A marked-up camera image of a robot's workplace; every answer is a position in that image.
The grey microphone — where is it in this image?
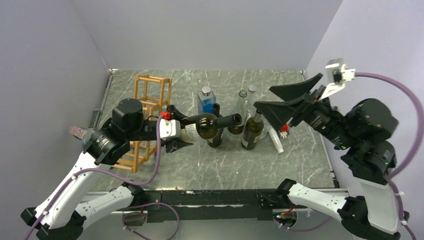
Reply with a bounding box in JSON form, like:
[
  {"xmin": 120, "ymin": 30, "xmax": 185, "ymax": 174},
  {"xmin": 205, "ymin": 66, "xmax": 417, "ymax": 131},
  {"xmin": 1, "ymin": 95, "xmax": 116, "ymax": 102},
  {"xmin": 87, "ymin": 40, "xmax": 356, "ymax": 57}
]
[{"xmin": 69, "ymin": 126, "xmax": 94, "ymax": 144}]

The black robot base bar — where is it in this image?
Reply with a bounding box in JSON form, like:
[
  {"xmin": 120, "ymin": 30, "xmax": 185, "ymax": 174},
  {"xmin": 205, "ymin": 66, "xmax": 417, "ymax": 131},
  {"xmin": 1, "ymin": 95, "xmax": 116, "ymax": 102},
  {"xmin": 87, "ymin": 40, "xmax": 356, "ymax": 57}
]
[{"xmin": 123, "ymin": 189, "xmax": 296, "ymax": 223}]

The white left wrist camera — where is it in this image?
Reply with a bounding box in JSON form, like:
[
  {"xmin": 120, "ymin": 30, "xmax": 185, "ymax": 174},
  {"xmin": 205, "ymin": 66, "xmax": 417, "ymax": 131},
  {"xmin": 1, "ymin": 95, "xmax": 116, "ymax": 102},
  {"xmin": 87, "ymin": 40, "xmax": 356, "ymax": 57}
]
[{"xmin": 158, "ymin": 112, "xmax": 182, "ymax": 140}]

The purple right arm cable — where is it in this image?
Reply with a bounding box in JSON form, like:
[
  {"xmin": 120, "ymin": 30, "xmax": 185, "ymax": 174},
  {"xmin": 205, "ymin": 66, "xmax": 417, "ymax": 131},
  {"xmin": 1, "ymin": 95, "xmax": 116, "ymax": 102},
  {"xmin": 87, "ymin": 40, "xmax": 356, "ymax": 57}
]
[{"xmin": 274, "ymin": 72, "xmax": 424, "ymax": 240}]

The wooden wine rack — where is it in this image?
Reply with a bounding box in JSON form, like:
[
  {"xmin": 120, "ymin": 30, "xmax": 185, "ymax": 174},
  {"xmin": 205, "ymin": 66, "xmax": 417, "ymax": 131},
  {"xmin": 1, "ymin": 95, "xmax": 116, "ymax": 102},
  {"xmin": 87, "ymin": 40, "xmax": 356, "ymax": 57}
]
[{"xmin": 114, "ymin": 75, "xmax": 173, "ymax": 174}]

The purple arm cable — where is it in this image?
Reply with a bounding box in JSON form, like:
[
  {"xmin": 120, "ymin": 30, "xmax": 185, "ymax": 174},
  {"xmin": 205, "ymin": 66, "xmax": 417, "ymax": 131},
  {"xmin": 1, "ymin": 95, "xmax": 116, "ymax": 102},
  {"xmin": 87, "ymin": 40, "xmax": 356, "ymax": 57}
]
[
  {"xmin": 23, "ymin": 114, "xmax": 180, "ymax": 240},
  {"xmin": 274, "ymin": 72, "xmax": 424, "ymax": 240}
]

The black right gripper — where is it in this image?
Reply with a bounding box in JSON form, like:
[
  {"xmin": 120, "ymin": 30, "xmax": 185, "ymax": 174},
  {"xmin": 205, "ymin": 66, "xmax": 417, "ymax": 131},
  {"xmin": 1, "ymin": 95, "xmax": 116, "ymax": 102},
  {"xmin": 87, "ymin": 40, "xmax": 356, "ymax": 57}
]
[{"xmin": 252, "ymin": 71, "xmax": 356, "ymax": 148}]

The clear bottle silver cap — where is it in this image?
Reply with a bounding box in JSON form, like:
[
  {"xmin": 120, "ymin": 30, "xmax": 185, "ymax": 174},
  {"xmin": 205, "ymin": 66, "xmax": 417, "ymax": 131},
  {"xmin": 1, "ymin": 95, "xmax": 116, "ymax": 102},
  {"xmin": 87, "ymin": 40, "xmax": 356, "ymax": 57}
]
[{"xmin": 246, "ymin": 85, "xmax": 257, "ymax": 114}]

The green wine bottle gold neck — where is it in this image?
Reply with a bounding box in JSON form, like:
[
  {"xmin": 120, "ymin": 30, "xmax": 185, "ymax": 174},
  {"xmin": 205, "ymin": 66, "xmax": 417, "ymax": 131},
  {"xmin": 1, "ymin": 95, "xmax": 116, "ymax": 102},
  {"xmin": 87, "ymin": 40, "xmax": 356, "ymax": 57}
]
[{"xmin": 241, "ymin": 110, "xmax": 265, "ymax": 150}]

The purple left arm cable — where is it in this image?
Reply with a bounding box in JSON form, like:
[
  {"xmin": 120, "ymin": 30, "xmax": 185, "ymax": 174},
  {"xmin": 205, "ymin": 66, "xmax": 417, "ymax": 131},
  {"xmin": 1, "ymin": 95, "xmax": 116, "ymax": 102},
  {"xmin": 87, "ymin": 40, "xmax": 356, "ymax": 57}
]
[{"xmin": 23, "ymin": 114, "xmax": 180, "ymax": 240}]

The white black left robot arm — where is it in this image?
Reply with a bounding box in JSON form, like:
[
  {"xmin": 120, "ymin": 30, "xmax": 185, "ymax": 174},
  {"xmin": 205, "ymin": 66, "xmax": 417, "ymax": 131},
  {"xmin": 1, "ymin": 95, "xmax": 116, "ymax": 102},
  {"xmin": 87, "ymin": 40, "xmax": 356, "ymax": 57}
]
[{"xmin": 20, "ymin": 98, "xmax": 186, "ymax": 240}]

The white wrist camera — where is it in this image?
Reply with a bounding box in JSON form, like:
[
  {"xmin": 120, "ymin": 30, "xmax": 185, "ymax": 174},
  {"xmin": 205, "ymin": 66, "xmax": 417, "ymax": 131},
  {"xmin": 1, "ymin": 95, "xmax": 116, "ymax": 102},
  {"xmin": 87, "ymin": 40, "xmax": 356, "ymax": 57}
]
[
  {"xmin": 320, "ymin": 58, "xmax": 356, "ymax": 100},
  {"xmin": 158, "ymin": 112, "xmax": 182, "ymax": 140}
]

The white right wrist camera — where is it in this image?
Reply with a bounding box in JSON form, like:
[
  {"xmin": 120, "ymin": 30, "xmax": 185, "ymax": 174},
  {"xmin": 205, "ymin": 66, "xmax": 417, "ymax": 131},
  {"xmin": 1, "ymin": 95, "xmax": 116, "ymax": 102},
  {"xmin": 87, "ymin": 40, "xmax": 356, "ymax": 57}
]
[{"xmin": 320, "ymin": 58, "xmax": 356, "ymax": 100}]

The blue square glass bottle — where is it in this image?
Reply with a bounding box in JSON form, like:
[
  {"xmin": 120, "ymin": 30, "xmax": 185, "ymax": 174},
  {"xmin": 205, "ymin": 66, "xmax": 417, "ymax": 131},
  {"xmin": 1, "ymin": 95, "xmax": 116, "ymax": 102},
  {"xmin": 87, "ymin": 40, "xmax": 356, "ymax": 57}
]
[{"xmin": 197, "ymin": 86, "xmax": 216, "ymax": 114}]

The dark green wine bottle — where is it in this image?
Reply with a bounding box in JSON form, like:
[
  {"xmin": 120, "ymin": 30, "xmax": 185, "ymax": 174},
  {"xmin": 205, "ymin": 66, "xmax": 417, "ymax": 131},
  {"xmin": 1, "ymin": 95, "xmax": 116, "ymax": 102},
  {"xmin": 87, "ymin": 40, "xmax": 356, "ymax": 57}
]
[{"xmin": 179, "ymin": 113, "xmax": 242, "ymax": 143}]

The aluminium table edge rail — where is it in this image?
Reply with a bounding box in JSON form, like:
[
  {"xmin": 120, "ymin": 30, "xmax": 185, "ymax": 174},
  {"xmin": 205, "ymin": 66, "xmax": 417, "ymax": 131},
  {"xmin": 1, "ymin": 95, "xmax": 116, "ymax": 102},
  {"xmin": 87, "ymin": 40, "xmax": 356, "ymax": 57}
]
[{"xmin": 90, "ymin": 68, "xmax": 118, "ymax": 130}]

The clear glass bottle open top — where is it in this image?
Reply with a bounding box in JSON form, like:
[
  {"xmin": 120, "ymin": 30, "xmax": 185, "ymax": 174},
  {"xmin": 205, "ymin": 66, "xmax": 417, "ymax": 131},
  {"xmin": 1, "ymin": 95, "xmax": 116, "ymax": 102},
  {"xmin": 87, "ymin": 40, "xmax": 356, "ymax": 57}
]
[{"xmin": 227, "ymin": 89, "xmax": 251, "ymax": 137}]

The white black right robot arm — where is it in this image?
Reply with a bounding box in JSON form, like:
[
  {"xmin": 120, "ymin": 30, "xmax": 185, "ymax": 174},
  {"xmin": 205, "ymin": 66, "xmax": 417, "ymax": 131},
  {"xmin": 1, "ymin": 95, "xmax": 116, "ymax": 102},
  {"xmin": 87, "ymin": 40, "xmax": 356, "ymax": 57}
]
[{"xmin": 254, "ymin": 73, "xmax": 409, "ymax": 240}]

